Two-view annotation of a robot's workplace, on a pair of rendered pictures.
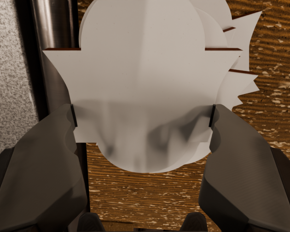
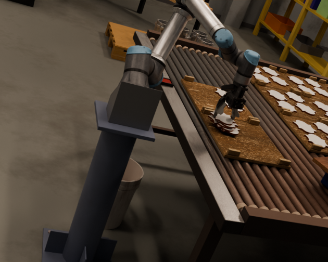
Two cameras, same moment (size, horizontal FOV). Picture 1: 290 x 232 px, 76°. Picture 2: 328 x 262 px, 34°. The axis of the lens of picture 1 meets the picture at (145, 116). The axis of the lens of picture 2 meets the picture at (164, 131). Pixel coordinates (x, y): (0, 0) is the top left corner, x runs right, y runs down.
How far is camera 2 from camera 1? 2.60 m
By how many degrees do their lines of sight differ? 93
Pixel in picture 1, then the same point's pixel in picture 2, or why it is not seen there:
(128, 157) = (225, 121)
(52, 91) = (201, 130)
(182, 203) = (246, 150)
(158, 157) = (229, 122)
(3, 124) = (191, 133)
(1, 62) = (190, 126)
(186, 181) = (241, 145)
